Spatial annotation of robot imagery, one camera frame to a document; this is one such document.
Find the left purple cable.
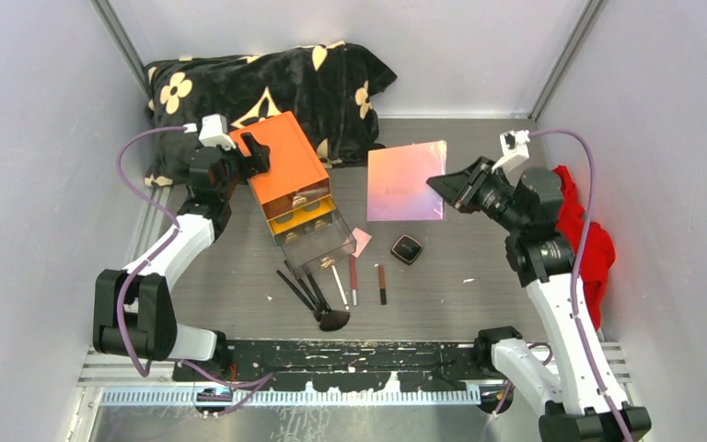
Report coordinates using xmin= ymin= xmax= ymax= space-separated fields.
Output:
xmin=114 ymin=125 xmax=199 ymax=380

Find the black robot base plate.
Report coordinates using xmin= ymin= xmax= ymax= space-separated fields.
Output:
xmin=172 ymin=340 xmax=505 ymax=393

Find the black round makeup brush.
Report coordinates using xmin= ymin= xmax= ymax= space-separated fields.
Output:
xmin=294 ymin=276 xmax=324 ymax=316

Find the white silver pencil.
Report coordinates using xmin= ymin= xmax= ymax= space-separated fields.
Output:
xmin=330 ymin=264 xmax=351 ymax=312

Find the black square compact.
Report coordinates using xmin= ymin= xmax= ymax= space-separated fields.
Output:
xmin=390 ymin=235 xmax=423 ymax=265

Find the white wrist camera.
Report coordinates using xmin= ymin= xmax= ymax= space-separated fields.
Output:
xmin=492 ymin=130 xmax=530 ymax=173
xmin=198 ymin=113 xmax=237 ymax=151

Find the small pink card box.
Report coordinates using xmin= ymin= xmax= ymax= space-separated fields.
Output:
xmin=352 ymin=227 xmax=372 ymax=259

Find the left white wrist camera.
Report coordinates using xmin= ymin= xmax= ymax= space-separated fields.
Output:
xmin=198 ymin=113 xmax=237 ymax=151

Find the orange brown lip pen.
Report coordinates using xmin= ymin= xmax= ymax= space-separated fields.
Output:
xmin=377 ymin=263 xmax=388 ymax=306

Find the orange drawer organizer box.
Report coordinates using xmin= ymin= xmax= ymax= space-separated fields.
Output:
xmin=231 ymin=111 xmax=336 ymax=247

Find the black fan makeup brush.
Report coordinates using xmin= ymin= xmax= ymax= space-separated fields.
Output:
xmin=307 ymin=274 xmax=350 ymax=332

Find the pink holographic eyeshadow palette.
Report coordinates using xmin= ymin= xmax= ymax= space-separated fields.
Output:
xmin=366 ymin=140 xmax=447 ymax=222

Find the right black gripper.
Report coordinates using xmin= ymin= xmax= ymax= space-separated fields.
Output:
xmin=428 ymin=156 xmax=527 ymax=234

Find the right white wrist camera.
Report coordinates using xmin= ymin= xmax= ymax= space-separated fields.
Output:
xmin=492 ymin=130 xmax=530 ymax=173

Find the clear drawer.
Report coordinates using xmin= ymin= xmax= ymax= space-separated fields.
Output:
xmin=275 ymin=209 xmax=356 ymax=278

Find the black floral plush blanket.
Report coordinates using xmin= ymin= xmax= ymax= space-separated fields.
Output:
xmin=145 ymin=41 xmax=398 ymax=169

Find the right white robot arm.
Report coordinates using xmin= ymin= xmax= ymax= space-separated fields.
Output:
xmin=426 ymin=157 xmax=652 ymax=441

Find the red cloth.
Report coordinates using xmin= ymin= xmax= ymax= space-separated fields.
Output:
xmin=552 ymin=166 xmax=616 ymax=332

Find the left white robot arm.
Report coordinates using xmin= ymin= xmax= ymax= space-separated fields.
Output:
xmin=92 ymin=132 xmax=272 ymax=380

